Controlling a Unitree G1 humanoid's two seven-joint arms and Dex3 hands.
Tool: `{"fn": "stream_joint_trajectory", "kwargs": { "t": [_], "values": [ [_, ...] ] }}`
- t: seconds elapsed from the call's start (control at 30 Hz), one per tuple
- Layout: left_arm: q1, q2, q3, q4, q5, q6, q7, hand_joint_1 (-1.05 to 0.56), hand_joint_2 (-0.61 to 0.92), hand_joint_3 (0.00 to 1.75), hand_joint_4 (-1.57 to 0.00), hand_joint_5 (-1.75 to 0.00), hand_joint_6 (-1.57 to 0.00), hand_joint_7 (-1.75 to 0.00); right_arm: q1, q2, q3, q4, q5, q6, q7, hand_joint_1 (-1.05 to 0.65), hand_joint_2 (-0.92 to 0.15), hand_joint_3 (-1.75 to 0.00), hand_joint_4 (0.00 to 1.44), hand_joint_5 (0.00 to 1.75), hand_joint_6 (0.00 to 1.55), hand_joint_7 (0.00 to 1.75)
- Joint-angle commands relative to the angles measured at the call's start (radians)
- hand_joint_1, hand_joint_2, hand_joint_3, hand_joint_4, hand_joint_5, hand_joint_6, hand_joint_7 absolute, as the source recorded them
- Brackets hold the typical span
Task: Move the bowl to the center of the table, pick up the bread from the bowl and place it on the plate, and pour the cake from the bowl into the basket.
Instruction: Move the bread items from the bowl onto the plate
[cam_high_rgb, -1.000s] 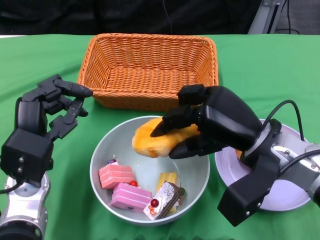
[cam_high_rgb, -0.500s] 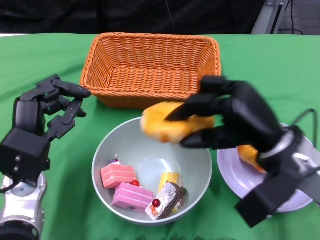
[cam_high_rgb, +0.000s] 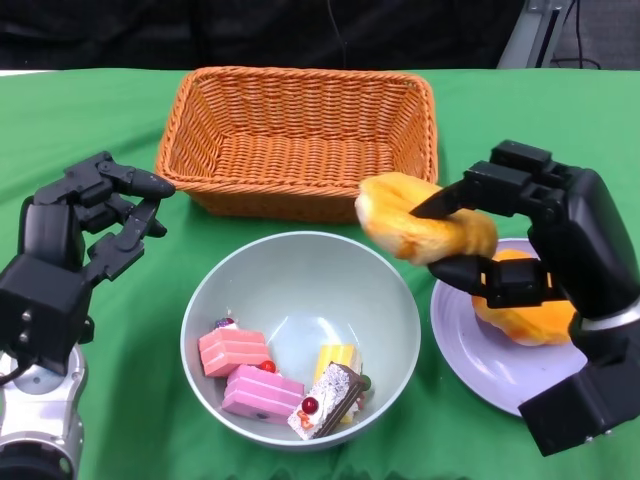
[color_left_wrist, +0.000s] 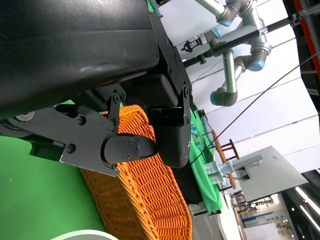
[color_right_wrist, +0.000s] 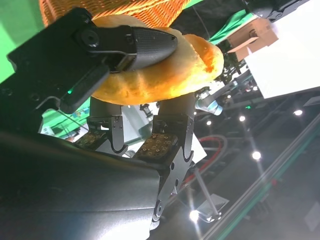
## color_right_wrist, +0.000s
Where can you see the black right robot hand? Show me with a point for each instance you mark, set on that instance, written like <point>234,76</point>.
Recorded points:
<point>50,62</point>

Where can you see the plain golden bread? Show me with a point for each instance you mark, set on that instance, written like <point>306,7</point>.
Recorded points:
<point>175,80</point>

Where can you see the silver blue industrial robot arm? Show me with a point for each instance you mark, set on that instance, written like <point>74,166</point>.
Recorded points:
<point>212,105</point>

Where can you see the orange wicker basket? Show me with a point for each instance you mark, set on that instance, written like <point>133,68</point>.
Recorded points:
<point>140,10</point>

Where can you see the green tablecloth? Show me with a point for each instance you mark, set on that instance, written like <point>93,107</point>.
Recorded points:
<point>17,30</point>

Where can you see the black backdrop curtain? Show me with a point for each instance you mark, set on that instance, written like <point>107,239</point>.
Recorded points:
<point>215,15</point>

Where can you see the cardboard box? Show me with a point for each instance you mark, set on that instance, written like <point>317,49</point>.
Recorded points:
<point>252,35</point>

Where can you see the white panel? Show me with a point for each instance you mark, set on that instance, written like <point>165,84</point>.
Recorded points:
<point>287,70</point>

